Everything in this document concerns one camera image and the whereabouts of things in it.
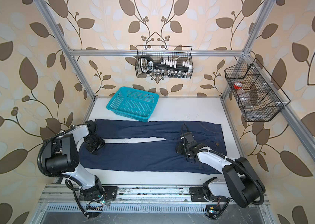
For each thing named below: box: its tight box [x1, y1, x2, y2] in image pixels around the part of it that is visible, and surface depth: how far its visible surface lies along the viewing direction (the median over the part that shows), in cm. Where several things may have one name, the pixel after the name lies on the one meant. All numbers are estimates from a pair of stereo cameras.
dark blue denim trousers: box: [78, 119, 227, 175], surface depth 93 cm
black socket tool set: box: [139, 56, 193, 78], surface depth 86 cm
